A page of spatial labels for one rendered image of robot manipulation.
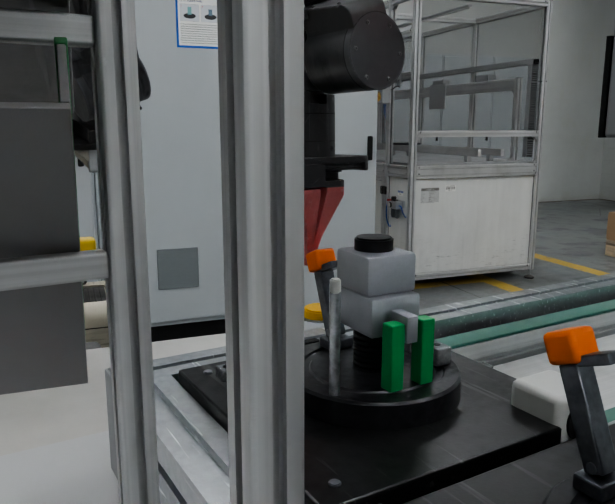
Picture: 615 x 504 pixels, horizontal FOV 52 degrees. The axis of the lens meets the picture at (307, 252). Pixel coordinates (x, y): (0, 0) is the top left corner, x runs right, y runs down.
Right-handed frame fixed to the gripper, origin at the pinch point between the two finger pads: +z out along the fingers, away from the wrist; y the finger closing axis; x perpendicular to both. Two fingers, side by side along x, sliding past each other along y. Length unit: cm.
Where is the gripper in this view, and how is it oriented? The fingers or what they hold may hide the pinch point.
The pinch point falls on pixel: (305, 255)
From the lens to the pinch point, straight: 58.5
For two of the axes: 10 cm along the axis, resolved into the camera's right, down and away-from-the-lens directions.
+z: 0.2, 9.8, 1.9
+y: 8.6, -1.1, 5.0
